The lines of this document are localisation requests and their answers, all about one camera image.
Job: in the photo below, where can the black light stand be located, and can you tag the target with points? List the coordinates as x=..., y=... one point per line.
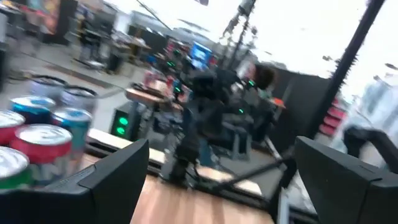
x=239, y=31

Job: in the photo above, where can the black diagonal frame strut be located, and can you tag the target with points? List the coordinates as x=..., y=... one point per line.
x=345, y=62

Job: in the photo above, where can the red soda can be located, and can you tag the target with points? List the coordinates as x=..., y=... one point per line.
x=9, y=127

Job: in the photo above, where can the wooden work table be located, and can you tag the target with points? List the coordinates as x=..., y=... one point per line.
x=146, y=96

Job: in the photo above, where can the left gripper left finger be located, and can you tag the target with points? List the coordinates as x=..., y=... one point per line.
x=93, y=202

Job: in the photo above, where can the blue silver energy drink can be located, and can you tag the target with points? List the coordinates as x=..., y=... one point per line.
x=74, y=127
x=32, y=107

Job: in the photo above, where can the red can blue white logo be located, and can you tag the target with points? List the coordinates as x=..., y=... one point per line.
x=43, y=146

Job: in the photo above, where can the black box green lights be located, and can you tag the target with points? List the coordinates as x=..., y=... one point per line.
x=124, y=121

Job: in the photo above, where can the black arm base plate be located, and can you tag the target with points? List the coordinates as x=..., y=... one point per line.
x=180, y=174

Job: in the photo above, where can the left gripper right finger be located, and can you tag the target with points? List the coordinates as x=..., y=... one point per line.
x=348, y=193

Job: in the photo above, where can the person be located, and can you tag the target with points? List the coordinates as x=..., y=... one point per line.
x=264, y=76

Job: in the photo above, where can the tall white slim beverage can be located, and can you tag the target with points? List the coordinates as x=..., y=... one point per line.
x=46, y=85
x=79, y=98

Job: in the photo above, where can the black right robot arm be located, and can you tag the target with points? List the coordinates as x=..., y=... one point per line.
x=205, y=118

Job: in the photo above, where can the blue lit screen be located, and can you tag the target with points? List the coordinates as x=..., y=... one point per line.
x=200, y=56

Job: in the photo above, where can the black aluminium table frame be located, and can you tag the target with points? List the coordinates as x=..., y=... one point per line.
x=236, y=186

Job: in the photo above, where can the red stacked bins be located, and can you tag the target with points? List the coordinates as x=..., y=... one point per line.
x=332, y=119

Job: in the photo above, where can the green soda can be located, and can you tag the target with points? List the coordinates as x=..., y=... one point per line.
x=12, y=168

